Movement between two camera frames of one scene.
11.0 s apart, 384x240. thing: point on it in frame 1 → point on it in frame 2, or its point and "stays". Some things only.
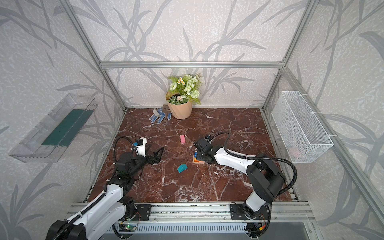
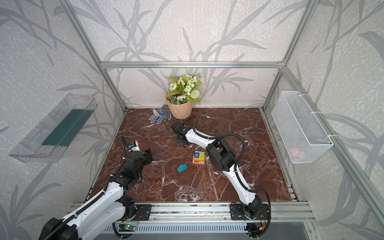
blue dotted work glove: [159, 115] stays
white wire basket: [304, 138] stays
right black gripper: [202, 151] → [180, 138]
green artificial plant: [184, 89] stays
